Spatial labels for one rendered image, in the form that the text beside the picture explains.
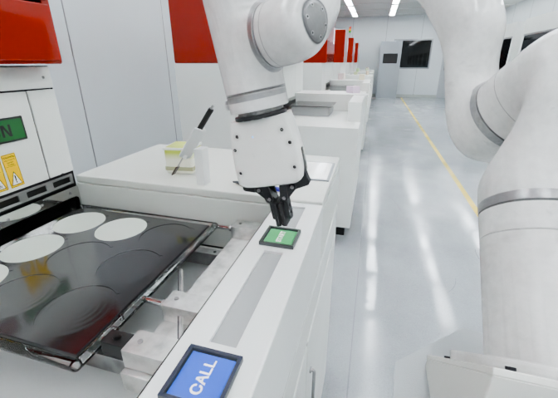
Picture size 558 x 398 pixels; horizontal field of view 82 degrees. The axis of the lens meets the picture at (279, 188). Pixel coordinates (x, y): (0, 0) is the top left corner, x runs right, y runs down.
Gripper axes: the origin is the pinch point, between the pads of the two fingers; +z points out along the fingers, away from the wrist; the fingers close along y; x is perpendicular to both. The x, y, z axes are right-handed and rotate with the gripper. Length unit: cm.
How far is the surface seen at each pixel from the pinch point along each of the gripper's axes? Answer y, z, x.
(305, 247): 3.2, 5.7, -1.6
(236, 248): -13.7, 10.3, 6.8
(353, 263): -11, 101, 140
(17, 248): -51, 0, -7
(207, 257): -21.7, 12.6, 7.8
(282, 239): -0.5, 4.4, -1.1
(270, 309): 2.0, 5.3, -16.0
